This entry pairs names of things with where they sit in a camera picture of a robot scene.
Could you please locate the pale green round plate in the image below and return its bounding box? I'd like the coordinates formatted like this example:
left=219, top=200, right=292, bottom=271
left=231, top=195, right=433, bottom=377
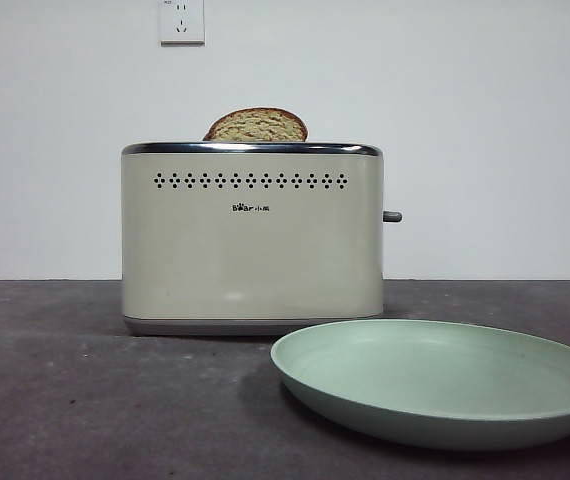
left=270, top=318, right=570, bottom=452

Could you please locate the white wall socket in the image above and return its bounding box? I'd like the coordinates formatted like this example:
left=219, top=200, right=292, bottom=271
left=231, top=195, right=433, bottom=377
left=160, top=0, right=206, bottom=48

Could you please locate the cream two-slot toaster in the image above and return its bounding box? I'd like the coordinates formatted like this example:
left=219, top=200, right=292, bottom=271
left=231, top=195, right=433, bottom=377
left=119, top=141, right=385, bottom=337

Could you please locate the large toast slice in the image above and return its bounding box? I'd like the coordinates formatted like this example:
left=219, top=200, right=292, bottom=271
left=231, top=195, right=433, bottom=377
left=206, top=107, right=310, bottom=143

